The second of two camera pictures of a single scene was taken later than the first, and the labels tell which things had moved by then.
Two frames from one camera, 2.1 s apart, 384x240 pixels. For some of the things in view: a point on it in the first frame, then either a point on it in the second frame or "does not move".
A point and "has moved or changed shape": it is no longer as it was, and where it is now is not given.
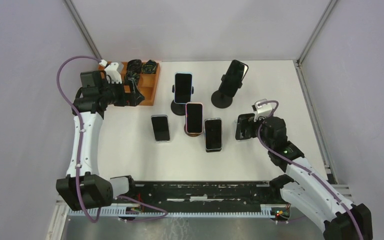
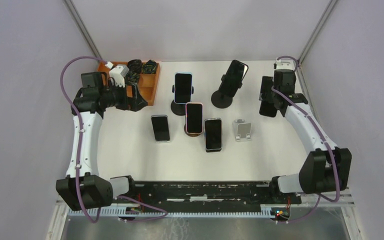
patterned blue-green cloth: (149, 67) does not move
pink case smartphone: (194, 117) does not move
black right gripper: (261, 120) to (267, 84)
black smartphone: (245, 126) has moved or changed shape
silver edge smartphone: (160, 127) does not move
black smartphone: (213, 132) does not move
